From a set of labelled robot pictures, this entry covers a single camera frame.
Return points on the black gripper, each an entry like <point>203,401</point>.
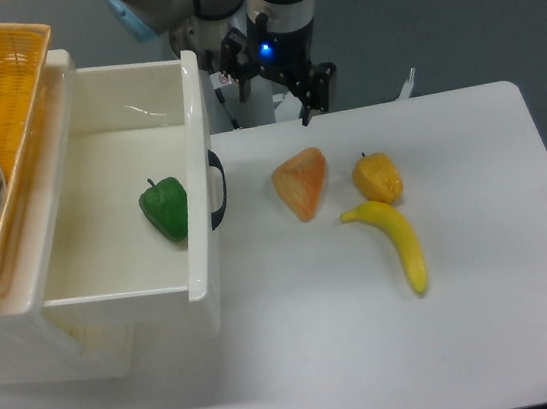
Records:
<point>277,47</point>

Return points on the green toy bell pepper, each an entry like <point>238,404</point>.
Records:
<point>164,204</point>

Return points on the yellow toy banana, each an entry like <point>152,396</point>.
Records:
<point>391,222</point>

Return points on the white top drawer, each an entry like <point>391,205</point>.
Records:
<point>132,126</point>

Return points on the white table bracket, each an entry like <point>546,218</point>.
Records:
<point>408,85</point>

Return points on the white drawer cabinet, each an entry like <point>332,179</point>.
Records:
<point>33,347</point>

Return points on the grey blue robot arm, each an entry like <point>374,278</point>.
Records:
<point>194,25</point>

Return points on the orange toy bread wedge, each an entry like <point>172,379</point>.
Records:
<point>299,182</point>

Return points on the yellow toy bell pepper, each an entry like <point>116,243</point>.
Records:
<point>377,178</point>

